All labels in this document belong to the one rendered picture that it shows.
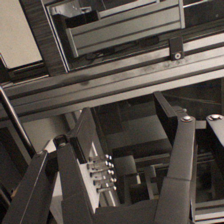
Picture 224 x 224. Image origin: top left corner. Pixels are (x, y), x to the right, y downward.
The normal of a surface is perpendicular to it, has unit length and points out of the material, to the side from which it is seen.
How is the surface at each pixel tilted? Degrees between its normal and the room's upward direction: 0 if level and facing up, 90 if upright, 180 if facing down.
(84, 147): 0
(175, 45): 90
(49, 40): 90
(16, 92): 90
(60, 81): 90
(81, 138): 0
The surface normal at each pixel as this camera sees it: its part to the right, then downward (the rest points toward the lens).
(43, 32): -0.04, 0.40
